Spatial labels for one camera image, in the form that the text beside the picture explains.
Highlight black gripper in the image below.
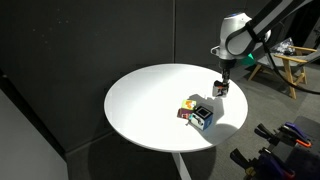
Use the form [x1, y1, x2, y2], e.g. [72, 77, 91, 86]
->
[213, 65, 232, 93]

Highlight black and white printed cube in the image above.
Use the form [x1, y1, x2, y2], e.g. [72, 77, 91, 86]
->
[212, 81, 230, 99]

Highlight blue and white printed cube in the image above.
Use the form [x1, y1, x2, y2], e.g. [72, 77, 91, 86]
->
[189, 105, 214, 132]

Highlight orange yellow maroon printed cube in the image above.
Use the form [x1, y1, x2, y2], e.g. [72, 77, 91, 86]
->
[176, 99, 198, 120]

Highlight wooden armchair with grey cushion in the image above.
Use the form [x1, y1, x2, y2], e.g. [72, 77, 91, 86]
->
[248, 37, 320, 100]

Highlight shiny crumpled plastic bag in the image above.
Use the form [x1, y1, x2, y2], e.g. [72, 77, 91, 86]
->
[270, 37, 297, 56]

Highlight purple clamp with orange tip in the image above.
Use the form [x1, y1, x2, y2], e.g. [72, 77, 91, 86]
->
[254, 121, 313, 149]
[229, 148, 297, 180]

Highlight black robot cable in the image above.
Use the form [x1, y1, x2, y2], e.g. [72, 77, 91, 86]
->
[262, 31, 320, 96]

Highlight white table pedestal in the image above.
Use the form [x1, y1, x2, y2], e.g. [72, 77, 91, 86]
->
[171, 151, 193, 180]

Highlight clamps with orange handles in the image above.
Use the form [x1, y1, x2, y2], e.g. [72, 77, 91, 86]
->
[253, 115, 320, 180]

